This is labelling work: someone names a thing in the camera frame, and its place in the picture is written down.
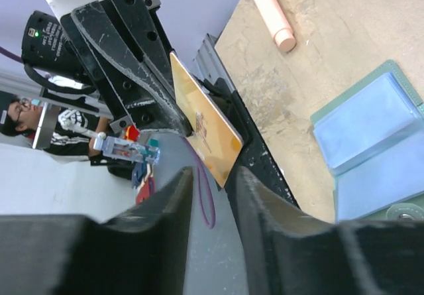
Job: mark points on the beige wooden handle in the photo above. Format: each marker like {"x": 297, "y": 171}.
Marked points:
{"x": 277, "y": 24}

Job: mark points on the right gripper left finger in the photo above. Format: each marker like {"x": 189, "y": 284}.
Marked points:
{"x": 141, "y": 251}

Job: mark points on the person in skeleton shirt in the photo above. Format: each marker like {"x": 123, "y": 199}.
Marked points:
{"x": 60, "y": 132}

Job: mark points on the colourful toy on floor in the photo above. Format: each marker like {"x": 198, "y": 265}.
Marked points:
{"x": 132, "y": 157}

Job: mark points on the gold credit card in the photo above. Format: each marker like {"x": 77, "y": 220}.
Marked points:
{"x": 214, "y": 139}

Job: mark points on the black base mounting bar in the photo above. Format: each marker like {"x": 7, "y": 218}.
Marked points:
{"x": 255, "y": 154}

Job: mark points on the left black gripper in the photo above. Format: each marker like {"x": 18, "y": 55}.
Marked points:
{"x": 109, "y": 86}

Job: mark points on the sage green card holder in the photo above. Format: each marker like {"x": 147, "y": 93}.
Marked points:
{"x": 371, "y": 139}

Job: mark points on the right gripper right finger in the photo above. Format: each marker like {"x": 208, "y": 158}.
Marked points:
{"x": 287, "y": 251}

